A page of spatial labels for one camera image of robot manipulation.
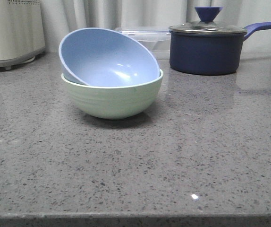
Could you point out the green bowl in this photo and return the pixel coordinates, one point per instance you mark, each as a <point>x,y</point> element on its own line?
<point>113,102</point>

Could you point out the blue bowl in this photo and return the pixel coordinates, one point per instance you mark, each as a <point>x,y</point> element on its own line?
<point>106,58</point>

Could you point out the clear plastic lidded container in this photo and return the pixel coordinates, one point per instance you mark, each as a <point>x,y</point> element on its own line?
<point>155,39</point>

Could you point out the blue saucepan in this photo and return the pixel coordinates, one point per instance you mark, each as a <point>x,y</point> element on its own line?
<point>209,54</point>

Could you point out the glass pot lid blue knob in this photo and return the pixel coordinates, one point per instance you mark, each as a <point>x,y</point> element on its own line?
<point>206,25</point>

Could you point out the white curtain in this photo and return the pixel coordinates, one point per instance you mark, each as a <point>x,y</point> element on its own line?
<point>63,16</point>

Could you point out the cream toaster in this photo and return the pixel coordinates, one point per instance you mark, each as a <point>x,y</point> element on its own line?
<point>21,32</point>

